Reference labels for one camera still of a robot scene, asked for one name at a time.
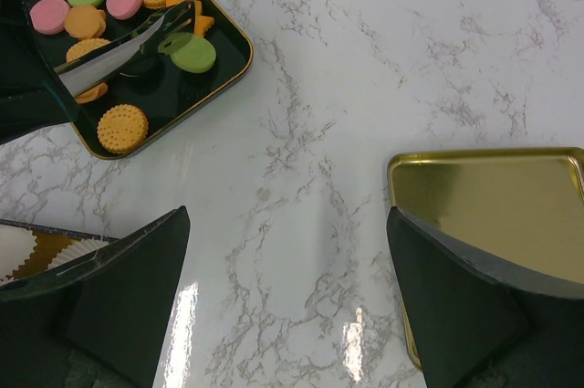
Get beige sandwich biscuit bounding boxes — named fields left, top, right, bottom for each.
left=66, top=38, right=110, bottom=63

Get orange round biscuit front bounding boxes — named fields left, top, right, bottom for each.
left=97, top=104, right=149, bottom=154

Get pink macaron cookie left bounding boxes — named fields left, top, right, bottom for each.
left=29, top=0, right=70, bottom=35

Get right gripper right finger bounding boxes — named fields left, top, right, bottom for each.
left=387, top=207, right=583, bottom=387

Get gold tin lid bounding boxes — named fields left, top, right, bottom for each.
left=388, top=148, right=583, bottom=369

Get black chocolate sandwich cookie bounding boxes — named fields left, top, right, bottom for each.
left=120, top=54, right=159, bottom=79

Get white paper cup centre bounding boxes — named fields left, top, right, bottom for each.
left=1, top=225, right=37, bottom=286

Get orange fish cookie right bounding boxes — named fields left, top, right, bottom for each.
left=166, top=0, right=214, bottom=37

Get square cookie tin box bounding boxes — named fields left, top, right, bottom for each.
left=1, top=219, right=117, bottom=287

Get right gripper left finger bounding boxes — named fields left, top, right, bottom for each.
left=1, top=206, right=190, bottom=387

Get white paper cup top-right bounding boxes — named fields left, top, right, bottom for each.
left=47, top=239, right=109, bottom=269

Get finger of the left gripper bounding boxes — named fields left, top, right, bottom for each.
left=1, top=0, right=79, bottom=141

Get silver metal tongs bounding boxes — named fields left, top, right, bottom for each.
left=55, top=0, right=194, bottom=96

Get orange pumpkin cookie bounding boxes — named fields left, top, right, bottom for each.
left=64, top=5, right=107, bottom=40

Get dark green cookie tray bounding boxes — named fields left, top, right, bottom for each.
left=27, top=0, right=253, bottom=160

